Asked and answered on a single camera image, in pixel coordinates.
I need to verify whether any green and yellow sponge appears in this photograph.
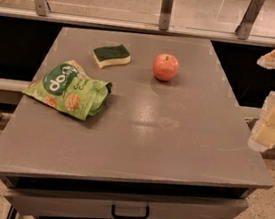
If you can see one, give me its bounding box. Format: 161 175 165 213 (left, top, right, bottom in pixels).
93 45 131 68

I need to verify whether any red apple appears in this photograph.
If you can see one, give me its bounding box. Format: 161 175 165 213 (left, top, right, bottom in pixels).
152 53 179 82

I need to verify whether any right metal railing bracket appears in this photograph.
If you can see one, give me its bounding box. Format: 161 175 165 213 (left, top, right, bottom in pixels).
234 0 266 40

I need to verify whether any grey cabinet drawer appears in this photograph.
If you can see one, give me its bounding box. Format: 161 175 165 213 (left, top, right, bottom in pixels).
5 189 248 219

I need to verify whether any middle metal railing bracket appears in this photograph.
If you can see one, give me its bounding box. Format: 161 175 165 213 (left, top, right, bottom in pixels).
158 0 174 31

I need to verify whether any black drawer handle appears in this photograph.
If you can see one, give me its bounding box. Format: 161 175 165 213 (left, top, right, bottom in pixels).
111 203 150 219

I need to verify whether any green rice chip bag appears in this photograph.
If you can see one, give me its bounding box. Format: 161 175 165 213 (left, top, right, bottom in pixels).
23 60 113 121

